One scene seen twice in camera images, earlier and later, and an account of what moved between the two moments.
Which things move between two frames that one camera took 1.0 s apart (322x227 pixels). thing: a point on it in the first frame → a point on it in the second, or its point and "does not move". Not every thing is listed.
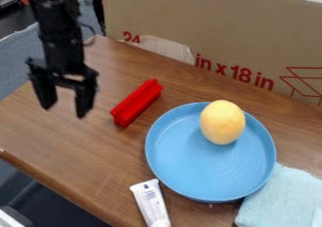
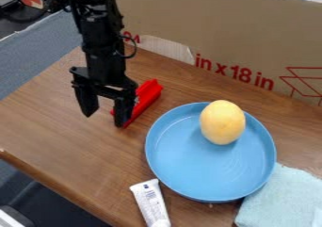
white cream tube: x=152 y=202 does not move
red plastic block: x=137 y=103 does not move
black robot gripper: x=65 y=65 → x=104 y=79
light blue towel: x=289 y=202 does not move
